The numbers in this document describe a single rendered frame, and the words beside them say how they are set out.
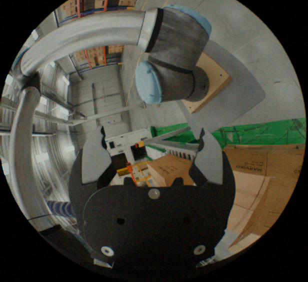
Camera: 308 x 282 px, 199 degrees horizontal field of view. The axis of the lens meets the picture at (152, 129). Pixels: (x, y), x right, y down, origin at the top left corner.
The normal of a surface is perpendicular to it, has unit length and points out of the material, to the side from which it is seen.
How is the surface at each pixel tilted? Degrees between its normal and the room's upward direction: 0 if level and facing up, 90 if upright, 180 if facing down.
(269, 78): 0
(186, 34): 76
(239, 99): 0
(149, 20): 33
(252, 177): 0
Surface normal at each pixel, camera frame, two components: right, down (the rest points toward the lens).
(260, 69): -0.90, 0.25
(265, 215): -0.26, -0.96
